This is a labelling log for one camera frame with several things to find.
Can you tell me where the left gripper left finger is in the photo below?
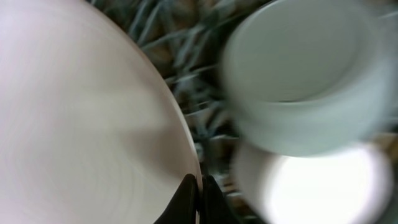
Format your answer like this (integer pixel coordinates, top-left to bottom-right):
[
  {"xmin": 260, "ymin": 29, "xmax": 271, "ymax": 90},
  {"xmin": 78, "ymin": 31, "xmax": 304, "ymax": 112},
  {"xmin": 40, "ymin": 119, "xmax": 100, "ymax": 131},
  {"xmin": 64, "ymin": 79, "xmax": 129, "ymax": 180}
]
[{"xmin": 154, "ymin": 174, "xmax": 199, "ymax": 224}]

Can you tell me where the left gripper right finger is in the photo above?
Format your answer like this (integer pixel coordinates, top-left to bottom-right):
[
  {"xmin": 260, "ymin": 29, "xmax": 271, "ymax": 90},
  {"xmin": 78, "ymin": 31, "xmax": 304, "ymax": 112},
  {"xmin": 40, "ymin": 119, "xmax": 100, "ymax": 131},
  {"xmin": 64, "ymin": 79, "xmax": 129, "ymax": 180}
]
[{"xmin": 200, "ymin": 175, "xmax": 239, "ymax": 224}]

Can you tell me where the large white plate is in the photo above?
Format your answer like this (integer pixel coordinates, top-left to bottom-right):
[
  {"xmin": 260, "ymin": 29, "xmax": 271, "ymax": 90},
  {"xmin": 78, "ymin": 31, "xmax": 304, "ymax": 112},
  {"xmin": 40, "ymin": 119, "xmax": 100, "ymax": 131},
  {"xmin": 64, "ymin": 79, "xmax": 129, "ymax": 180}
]
[{"xmin": 1, "ymin": 1, "xmax": 201, "ymax": 223}]

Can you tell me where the grey shallow bowl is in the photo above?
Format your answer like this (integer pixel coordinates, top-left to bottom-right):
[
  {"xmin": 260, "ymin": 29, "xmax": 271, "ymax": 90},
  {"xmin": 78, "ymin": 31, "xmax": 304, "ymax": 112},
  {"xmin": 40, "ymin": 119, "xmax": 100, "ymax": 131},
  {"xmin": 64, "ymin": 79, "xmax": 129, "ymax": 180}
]
[{"xmin": 220, "ymin": 0, "xmax": 397, "ymax": 156}]

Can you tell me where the grey plastic dish rack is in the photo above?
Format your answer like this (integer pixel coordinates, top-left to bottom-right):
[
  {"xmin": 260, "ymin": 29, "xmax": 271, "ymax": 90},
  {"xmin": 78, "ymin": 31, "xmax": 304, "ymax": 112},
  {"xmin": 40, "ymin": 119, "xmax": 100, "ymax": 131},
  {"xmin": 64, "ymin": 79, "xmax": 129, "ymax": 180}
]
[{"xmin": 86, "ymin": 0, "xmax": 398, "ymax": 224}]

